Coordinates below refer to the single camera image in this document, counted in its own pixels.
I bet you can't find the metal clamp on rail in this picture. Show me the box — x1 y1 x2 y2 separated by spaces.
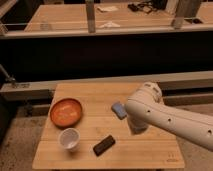
0 64 30 89

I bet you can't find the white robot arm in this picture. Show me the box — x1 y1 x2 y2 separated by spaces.
124 82 213 152

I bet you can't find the grey metal post right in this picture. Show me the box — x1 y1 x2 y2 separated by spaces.
171 0 203 30

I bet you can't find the grey metal post left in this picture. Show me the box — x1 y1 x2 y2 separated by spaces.
86 0 96 33

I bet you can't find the crumpled white paper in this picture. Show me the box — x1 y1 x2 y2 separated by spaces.
99 21 120 28

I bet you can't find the small clear cup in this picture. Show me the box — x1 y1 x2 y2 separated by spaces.
40 21 51 31

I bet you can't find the orange bowl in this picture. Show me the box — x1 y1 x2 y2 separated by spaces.
50 98 82 128

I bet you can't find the black cables bundle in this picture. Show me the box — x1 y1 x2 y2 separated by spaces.
127 0 169 14

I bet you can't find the grey metal post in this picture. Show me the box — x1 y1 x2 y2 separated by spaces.
171 0 203 30
86 0 96 33

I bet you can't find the dark brown rectangular block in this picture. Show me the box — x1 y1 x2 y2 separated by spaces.
93 135 115 156

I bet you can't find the blue sponge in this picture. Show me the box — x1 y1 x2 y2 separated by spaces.
111 102 127 120

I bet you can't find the white paper cup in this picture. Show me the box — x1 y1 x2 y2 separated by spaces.
58 128 80 152

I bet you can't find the white paper sheet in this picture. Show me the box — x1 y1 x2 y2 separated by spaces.
97 6 118 12

